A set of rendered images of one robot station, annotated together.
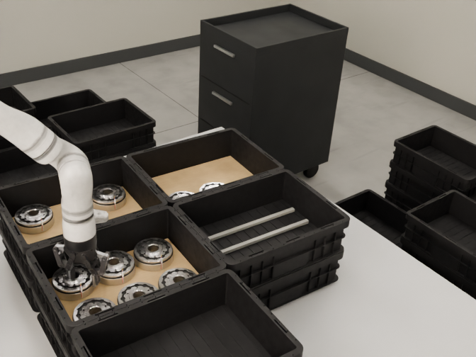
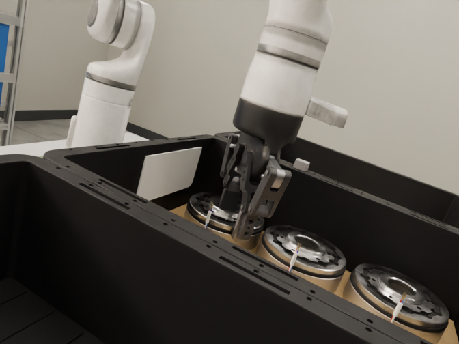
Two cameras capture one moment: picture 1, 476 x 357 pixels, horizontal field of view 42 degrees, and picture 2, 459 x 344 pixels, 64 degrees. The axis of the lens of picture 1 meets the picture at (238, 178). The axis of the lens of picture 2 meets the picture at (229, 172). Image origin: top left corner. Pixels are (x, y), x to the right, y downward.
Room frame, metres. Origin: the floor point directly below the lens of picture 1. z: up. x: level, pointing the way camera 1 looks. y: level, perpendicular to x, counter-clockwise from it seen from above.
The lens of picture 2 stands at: (0.90, 0.02, 1.04)
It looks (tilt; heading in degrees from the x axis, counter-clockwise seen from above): 16 degrees down; 56
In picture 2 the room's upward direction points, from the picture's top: 17 degrees clockwise
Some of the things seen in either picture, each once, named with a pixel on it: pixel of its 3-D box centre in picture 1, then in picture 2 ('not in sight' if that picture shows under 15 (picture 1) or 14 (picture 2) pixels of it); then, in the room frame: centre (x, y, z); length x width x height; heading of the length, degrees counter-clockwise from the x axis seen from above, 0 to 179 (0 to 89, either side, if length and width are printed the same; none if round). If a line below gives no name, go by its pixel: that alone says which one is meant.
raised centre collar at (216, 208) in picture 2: (73, 275); (227, 207); (1.15, 0.39, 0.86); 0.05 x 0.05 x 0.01
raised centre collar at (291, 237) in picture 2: (113, 262); (305, 244); (1.22, 0.30, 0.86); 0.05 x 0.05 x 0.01
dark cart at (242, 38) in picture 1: (266, 105); not in sight; (3.06, -0.13, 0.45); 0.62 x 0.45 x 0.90; 129
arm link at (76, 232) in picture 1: (81, 217); (294, 83); (1.17, 0.36, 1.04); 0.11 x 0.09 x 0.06; 170
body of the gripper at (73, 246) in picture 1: (81, 246); (260, 140); (1.15, 0.36, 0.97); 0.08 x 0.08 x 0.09
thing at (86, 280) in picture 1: (73, 278); (227, 210); (1.15, 0.39, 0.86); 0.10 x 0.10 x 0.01
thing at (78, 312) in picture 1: (95, 313); not in sight; (1.04, 0.31, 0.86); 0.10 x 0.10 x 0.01
